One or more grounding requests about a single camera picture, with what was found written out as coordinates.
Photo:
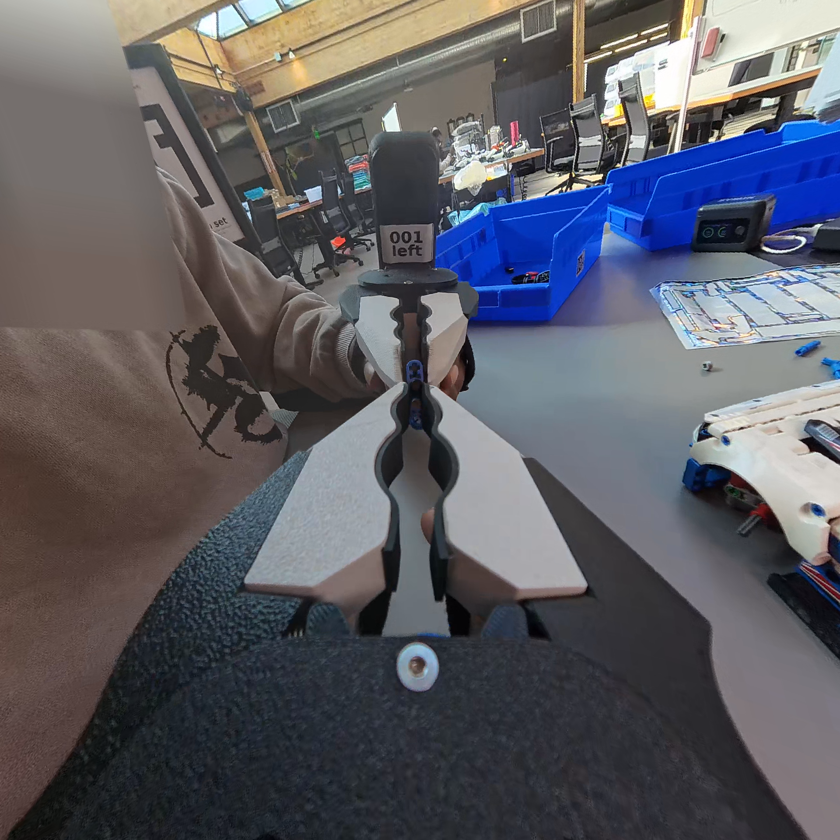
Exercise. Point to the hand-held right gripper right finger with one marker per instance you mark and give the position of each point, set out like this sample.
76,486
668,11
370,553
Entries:
512,525

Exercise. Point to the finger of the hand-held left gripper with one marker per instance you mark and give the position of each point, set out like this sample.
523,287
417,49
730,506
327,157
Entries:
377,328
446,328

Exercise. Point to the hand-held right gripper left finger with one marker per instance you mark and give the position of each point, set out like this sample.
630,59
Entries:
315,525

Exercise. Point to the blue perforated brick beam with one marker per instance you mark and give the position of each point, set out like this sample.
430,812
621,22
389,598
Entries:
414,380

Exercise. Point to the person's left forearm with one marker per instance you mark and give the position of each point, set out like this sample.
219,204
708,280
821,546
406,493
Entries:
295,334

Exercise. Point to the grey desk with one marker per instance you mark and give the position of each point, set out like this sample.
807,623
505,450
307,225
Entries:
590,394

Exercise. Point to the person's left hand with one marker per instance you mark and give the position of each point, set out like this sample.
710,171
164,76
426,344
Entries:
454,380

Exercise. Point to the person's right hand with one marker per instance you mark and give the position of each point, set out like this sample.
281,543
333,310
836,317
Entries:
428,525

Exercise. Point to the black office chair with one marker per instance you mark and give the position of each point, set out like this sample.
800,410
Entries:
341,216
584,144
275,236
635,118

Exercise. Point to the blue open-front storage bin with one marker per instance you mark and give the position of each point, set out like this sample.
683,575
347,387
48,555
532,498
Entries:
525,262

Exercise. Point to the person's beige sweatshirt torso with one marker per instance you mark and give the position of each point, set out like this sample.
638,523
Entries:
98,525

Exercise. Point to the black framed sign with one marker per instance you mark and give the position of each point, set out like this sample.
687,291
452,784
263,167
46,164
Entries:
190,144

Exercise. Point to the toy brick race car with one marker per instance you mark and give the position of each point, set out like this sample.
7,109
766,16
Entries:
774,472

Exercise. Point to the large blue storage bin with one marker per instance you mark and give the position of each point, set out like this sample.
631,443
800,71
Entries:
689,190

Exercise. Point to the black power bank with display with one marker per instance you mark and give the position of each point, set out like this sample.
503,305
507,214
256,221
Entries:
732,226

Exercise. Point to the sticker sheet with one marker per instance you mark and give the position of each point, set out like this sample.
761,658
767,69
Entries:
754,308

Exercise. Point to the black power adapter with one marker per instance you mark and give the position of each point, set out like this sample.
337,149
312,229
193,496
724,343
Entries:
828,236

